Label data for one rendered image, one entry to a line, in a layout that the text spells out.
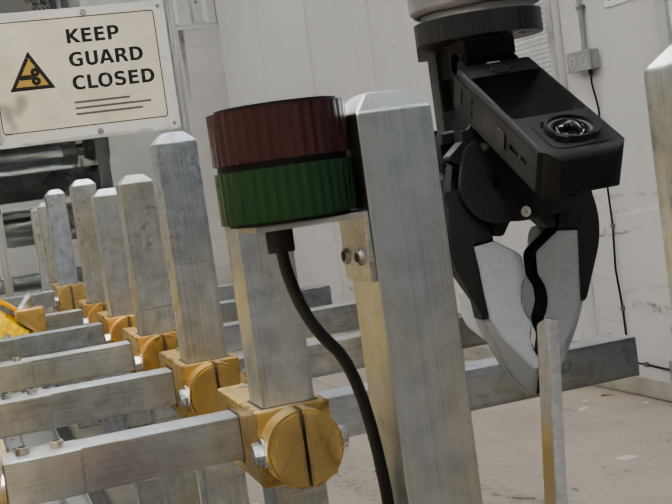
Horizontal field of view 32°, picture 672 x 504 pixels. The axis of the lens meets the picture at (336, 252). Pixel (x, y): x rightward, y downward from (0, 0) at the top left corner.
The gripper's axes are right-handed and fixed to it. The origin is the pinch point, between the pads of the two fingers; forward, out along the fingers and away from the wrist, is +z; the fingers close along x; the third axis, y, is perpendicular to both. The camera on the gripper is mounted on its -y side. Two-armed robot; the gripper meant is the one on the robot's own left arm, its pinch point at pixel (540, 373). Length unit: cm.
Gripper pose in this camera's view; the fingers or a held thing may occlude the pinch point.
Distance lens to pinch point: 66.0
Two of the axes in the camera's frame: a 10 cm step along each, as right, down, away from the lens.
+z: 1.4, 9.9, 0.7
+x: -9.5, 1.6, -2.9
